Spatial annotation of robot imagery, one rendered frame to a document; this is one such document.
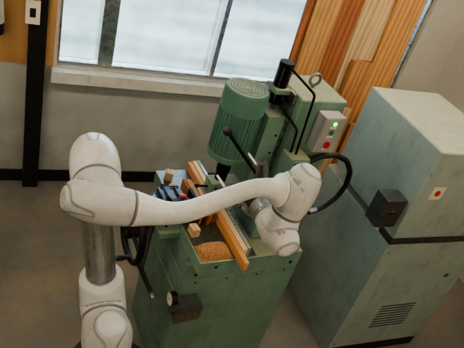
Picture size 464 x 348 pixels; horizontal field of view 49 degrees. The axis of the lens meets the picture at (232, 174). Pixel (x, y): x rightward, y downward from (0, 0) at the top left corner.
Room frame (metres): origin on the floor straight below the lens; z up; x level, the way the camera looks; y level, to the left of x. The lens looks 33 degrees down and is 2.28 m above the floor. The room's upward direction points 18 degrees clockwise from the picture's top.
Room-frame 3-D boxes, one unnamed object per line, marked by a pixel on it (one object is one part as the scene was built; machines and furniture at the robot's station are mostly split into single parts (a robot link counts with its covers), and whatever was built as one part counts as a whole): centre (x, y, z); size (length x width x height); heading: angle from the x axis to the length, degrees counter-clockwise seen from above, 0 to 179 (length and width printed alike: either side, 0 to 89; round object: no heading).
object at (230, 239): (1.76, 0.02, 0.92); 0.67 x 0.02 x 0.04; 34
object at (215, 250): (1.53, -0.03, 0.92); 0.14 x 0.09 x 0.04; 124
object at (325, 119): (1.85, -0.30, 1.40); 0.10 x 0.06 x 0.16; 124
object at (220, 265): (1.72, 0.13, 0.87); 0.61 x 0.30 x 0.06; 34
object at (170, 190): (1.67, 0.20, 0.99); 0.13 x 0.11 x 0.06; 34
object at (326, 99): (1.95, -0.20, 1.16); 0.22 x 0.22 x 0.72; 34
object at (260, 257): (1.85, -0.06, 0.76); 0.57 x 0.45 x 0.09; 124
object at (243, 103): (1.79, 0.04, 1.35); 0.18 x 0.18 x 0.31
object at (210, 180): (1.79, 0.02, 1.03); 0.14 x 0.07 x 0.09; 124
